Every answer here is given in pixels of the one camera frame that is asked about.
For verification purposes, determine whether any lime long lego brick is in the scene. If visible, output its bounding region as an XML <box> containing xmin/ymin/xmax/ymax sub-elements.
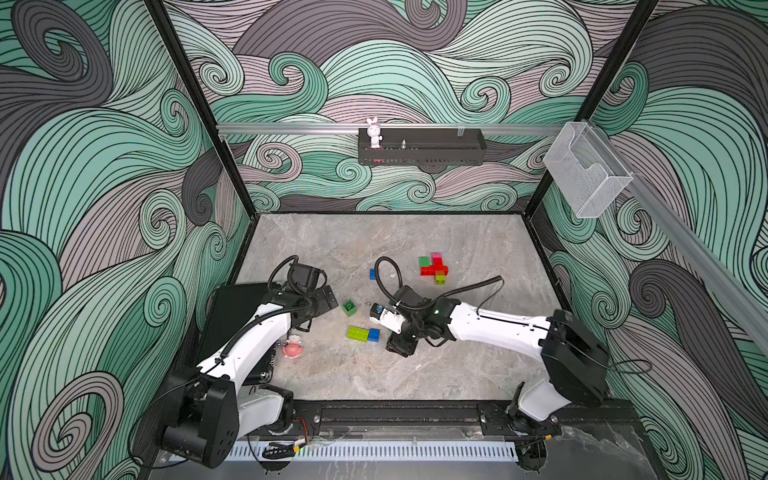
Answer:
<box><xmin>346</xmin><ymin>326</ymin><xmax>370</xmax><ymax>343</ymax></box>

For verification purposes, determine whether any long red lego brick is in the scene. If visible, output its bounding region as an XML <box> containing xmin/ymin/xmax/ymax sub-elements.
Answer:
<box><xmin>420</xmin><ymin>260</ymin><xmax>449</xmax><ymax>276</ymax></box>

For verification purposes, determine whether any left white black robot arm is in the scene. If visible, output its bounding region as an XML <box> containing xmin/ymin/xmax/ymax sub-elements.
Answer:
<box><xmin>155</xmin><ymin>256</ymin><xmax>338</xmax><ymax>468</ymax></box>

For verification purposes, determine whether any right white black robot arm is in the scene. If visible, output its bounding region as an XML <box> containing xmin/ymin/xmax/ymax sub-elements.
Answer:
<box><xmin>369</xmin><ymin>286</ymin><xmax>609</xmax><ymax>437</ymax></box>

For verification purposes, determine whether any pink toy figure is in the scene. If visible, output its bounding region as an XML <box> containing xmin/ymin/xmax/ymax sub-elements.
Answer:
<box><xmin>282</xmin><ymin>335</ymin><xmax>304</xmax><ymax>359</ymax></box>

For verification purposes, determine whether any black box on table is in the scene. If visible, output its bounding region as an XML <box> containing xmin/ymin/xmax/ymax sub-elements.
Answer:
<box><xmin>195</xmin><ymin>283</ymin><xmax>268</xmax><ymax>363</ymax></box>

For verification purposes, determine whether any white pink bunny figurine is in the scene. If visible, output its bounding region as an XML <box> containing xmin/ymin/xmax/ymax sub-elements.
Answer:
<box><xmin>366</xmin><ymin>117</ymin><xmax>383</xmax><ymax>149</ymax></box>

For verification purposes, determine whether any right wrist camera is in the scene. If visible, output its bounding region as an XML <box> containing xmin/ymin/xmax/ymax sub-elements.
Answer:
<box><xmin>369</xmin><ymin>303</ymin><xmax>405</xmax><ymax>334</ymax></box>

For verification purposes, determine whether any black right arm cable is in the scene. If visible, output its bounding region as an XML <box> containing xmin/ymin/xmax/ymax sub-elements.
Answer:
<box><xmin>373</xmin><ymin>256</ymin><xmax>504</xmax><ymax>313</ymax></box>

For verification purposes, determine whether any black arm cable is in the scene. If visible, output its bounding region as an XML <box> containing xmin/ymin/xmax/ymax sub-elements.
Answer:
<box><xmin>373</xmin><ymin>256</ymin><xmax>504</xmax><ymax>313</ymax></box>
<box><xmin>266</xmin><ymin>255</ymin><xmax>328</xmax><ymax>307</ymax></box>

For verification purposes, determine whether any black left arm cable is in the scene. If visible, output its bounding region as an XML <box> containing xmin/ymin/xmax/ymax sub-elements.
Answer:
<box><xmin>266</xmin><ymin>255</ymin><xmax>328</xmax><ymax>307</ymax></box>

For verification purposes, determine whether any aluminium rail back wall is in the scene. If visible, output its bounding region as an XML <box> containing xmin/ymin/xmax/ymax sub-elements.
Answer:
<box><xmin>216</xmin><ymin>122</ymin><xmax>563</xmax><ymax>136</ymax></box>

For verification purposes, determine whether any aluminium rail wall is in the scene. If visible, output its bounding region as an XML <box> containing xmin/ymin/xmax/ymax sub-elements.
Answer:
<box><xmin>599</xmin><ymin>132</ymin><xmax>767</xmax><ymax>350</ymax></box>
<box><xmin>216</xmin><ymin>122</ymin><xmax>563</xmax><ymax>136</ymax></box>

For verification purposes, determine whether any black wall shelf tray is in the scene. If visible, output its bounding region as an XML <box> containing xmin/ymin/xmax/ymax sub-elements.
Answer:
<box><xmin>358</xmin><ymin>128</ymin><xmax>488</xmax><ymax>169</ymax></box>

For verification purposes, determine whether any white slotted cable duct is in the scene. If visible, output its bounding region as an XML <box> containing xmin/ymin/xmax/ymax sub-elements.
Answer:
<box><xmin>224</xmin><ymin>441</ymin><xmax>520</xmax><ymax>463</ymax></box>

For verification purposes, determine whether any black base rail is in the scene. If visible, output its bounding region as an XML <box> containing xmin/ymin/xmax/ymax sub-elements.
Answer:
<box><xmin>254</xmin><ymin>400</ymin><xmax>639</xmax><ymax>438</ymax></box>

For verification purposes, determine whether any clear plastic wall bin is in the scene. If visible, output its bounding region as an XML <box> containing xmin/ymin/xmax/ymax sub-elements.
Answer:
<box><xmin>544</xmin><ymin>121</ymin><xmax>633</xmax><ymax>219</ymax></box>

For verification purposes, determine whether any aluminium rail right wall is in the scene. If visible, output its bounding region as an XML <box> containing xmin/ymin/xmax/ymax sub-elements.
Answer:
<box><xmin>599</xmin><ymin>132</ymin><xmax>767</xmax><ymax>350</ymax></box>

